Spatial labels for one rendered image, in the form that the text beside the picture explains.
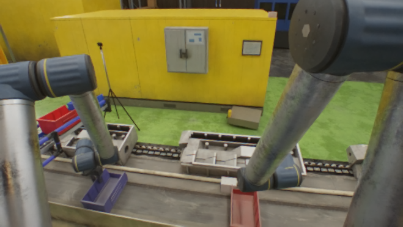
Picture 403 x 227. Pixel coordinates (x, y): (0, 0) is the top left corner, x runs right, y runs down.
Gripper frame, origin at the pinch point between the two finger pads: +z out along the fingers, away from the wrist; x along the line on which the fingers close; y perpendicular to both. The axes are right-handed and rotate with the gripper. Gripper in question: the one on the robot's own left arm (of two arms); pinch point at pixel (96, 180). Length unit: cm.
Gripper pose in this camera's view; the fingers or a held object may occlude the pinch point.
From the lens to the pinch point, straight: 185.6
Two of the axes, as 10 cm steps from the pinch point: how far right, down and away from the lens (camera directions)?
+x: -9.9, -0.7, 1.4
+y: 1.5, -4.7, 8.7
